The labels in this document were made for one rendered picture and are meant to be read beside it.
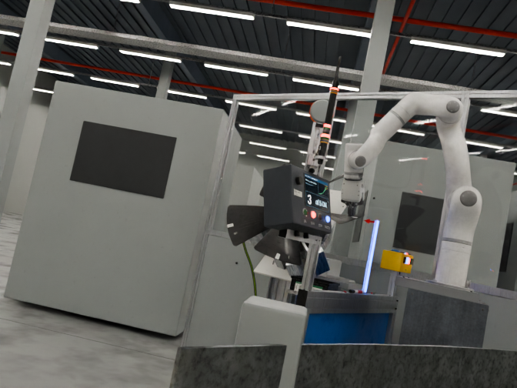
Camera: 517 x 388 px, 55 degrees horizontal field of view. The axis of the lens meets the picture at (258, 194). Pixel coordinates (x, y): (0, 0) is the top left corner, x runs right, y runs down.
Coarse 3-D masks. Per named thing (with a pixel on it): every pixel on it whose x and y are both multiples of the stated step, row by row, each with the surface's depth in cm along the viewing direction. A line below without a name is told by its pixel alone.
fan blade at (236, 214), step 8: (232, 208) 259; (240, 208) 257; (248, 208) 256; (256, 208) 254; (232, 216) 257; (240, 216) 255; (248, 216) 254; (256, 216) 253; (240, 224) 254; (248, 224) 253; (256, 224) 253; (232, 232) 254; (240, 232) 253; (248, 232) 253; (256, 232) 252; (232, 240) 253; (240, 240) 252
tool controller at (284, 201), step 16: (272, 176) 160; (288, 176) 156; (304, 176) 162; (272, 192) 158; (288, 192) 155; (304, 192) 160; (320, 192) 169; (272, 208) 157; (288, 208) 154; (320, 208) 168; (272, 224) 156; (288, 224) 154; (304, 224) 157; (320, 224) 166
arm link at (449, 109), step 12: (408, 96) 221; (420, 96) 219; (432, 96) 217; (444, 96) 212; (396, 108) 222; (408, 108) 220; (420, 108) 219; (432, 108) 214; (444, 108) 209; (456, 108) 208; (408, 120) 223; (444, 120) 214; (456, 120) 212
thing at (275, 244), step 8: (272, 232) 234; (264, 240) 230; (272, 240) 231; (280, 240) 232; (288, 240) 234; (296, 240) 237; (256, 248) 227; (264, 248) 228; (272, 248) 228; (280, 248) 229; (288, 248) 231; (296, 248) 233; (272, 256) 225; (280, 256) 226; (296, 256) 229; (296, 264) 225
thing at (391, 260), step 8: (384, 256) 242; (392, 256) 239; (400, 256) 237; (408, 256) 243; (384, 264) 241; (392, 264) 239; (400, 264) 237; (408, 264) 244; (400, 272) 249; (408, 272) 246
